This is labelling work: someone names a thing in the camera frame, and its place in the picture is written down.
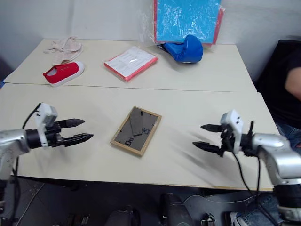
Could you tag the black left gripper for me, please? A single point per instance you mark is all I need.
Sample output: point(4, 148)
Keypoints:
point(54, 137)

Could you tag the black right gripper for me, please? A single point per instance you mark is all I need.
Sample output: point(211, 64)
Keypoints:
point(226, 141)

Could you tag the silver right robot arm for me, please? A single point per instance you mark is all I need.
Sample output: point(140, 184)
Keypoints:
point(276, 155)

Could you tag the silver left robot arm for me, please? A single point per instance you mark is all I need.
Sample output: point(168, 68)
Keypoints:
point(11, 141)

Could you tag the red canvas shoe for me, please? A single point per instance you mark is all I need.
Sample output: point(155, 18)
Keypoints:
point(63, 73)

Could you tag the beige patterned cloth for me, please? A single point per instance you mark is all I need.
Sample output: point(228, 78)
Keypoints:
point(64, 50)

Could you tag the red-edged wrapped book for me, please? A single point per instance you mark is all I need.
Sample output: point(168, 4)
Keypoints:
point(130, 63)

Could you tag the blue boxing glove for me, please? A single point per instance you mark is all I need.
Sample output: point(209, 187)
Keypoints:
point(185, 50)

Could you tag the seated person in black shirt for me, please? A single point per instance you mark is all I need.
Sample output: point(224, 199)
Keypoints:
point(290, 94)

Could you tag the dark rounded robot leg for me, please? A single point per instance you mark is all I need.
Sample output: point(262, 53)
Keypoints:
point(123, 216)

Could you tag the blue sheets in plastic bag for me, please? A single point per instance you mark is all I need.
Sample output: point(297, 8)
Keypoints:
point(187, 20)

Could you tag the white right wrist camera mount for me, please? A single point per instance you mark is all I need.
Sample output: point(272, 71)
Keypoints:
point(234, 124)

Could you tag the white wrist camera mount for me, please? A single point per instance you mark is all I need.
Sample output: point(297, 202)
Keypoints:
point(45, 115)
point(234, 124)

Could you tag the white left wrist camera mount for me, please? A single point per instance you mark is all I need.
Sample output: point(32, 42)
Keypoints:
point(45, 115)

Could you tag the wooden picture frame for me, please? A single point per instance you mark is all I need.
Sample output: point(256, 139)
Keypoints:
point(136, 131)

